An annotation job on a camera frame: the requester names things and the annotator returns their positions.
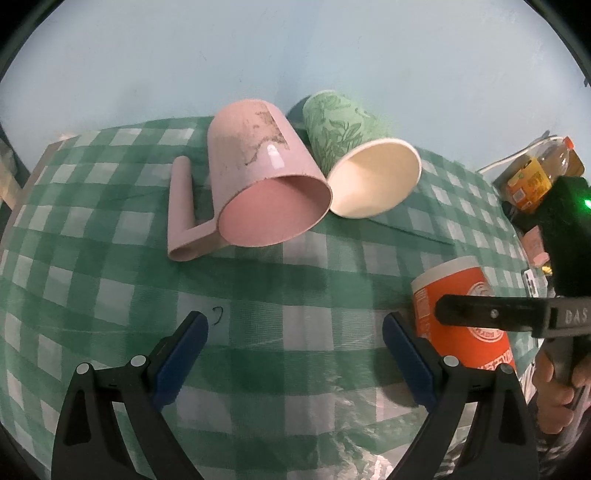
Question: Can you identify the right hand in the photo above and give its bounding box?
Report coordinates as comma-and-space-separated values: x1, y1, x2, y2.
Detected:
533, 349, 591, 435

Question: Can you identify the green patterned paper cup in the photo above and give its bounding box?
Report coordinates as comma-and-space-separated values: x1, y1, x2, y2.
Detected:
303, 90, 422, 219

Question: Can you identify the orange paper cup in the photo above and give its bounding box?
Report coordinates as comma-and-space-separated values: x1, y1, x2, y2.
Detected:
412, 256, 515, 370

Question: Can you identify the pink drink bottle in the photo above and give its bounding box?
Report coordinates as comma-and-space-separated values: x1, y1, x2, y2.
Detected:
522, 226, 550, 268

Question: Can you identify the pink plastic mug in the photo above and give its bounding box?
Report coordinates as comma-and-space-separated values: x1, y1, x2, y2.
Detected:
167, 99, 332, 262

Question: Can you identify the white cable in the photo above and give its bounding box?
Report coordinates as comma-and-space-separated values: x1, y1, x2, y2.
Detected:
476, 133, 553, 174

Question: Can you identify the green checkered tablecloth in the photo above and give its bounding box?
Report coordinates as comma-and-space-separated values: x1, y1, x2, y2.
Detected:
1, 117, 528, 479

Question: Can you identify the orange juice bottle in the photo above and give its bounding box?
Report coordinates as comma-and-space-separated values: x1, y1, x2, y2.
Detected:
505, 136, 574, 213

